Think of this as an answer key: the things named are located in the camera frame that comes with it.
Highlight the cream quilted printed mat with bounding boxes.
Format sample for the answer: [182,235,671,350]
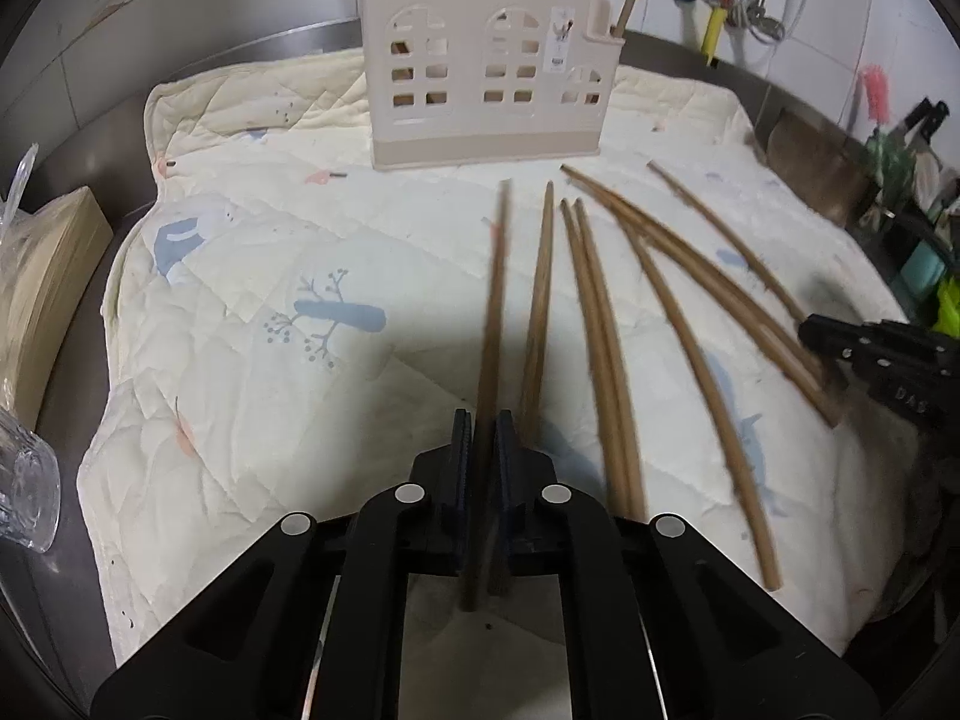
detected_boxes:
[75,52,912,668]

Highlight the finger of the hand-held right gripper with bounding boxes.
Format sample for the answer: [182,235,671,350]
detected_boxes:
[840,360,960,422]
[798,312,960,370]

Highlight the stainless steel bowl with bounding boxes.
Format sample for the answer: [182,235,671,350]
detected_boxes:
[765,109,878,227]

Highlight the clear drinking glass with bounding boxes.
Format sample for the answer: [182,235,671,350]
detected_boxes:
[0,409,62,552]

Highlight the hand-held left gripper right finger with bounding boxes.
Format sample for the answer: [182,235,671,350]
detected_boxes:
[495,409,877,720]

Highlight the stack of brown paper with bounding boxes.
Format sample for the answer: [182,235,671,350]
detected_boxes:
[0,191,115,428]

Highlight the beige plastic chopstick holder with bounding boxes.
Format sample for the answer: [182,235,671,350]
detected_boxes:
[356,0,627,172]

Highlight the yellow gas hose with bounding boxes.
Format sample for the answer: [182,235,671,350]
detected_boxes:
[703,0,755,67]

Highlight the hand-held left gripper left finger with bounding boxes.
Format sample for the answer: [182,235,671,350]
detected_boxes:
[90,406,475,720]

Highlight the pink bottle brush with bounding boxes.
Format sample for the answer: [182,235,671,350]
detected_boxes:
[859,64,891,130]

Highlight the teal container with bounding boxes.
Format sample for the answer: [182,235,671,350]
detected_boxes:
[904,240,947,295]

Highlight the black handled knife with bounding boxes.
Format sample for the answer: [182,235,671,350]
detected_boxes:
[900,97,952,147]

